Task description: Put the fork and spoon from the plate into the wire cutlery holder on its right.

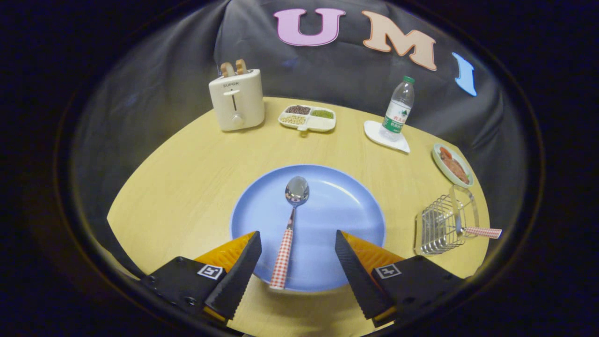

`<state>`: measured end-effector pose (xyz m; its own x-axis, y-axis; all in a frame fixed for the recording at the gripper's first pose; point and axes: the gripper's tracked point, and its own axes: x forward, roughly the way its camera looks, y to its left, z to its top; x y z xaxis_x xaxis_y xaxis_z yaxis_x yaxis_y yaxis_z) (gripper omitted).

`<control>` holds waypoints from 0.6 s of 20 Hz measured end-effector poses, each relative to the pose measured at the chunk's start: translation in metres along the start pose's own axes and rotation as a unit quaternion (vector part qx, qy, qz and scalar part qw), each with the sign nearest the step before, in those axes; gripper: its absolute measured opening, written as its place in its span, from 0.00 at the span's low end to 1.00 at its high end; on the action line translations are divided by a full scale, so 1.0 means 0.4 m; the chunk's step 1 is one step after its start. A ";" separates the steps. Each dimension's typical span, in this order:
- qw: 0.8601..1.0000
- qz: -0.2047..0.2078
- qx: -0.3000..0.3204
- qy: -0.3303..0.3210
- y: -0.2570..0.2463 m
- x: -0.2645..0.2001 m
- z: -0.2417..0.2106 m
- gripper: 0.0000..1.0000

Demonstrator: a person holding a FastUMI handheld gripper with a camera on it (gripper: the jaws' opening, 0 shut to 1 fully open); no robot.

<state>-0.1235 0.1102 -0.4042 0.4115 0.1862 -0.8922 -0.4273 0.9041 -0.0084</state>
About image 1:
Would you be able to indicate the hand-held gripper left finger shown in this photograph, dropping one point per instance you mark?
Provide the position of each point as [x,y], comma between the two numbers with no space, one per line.
[241,276]

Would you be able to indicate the pale green oval plate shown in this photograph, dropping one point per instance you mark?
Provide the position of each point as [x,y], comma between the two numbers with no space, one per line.
[442,166]

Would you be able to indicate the sliced meat with vegetables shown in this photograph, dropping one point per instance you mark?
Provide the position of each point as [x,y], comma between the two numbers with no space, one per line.
[455,166]

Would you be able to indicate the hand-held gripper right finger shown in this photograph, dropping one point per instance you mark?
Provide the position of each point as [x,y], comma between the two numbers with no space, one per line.
[358,276]

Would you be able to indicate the clear water bottle green cap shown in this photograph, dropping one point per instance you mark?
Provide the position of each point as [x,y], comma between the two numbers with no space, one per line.
[397,114]

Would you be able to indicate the white square coaster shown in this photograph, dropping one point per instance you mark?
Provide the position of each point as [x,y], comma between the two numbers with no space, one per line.
[372,131]

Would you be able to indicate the toasted bread slice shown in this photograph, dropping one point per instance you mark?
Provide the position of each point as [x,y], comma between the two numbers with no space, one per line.
[241,67]
[227,70]

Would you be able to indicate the white toaster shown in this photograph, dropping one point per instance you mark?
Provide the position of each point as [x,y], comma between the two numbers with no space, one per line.
[236,105]

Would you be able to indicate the blue round plate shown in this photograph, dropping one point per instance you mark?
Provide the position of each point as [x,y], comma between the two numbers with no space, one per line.
[337,206]

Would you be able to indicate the white divided dish with beans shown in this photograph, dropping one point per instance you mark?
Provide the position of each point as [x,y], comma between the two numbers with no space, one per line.
[323,124]

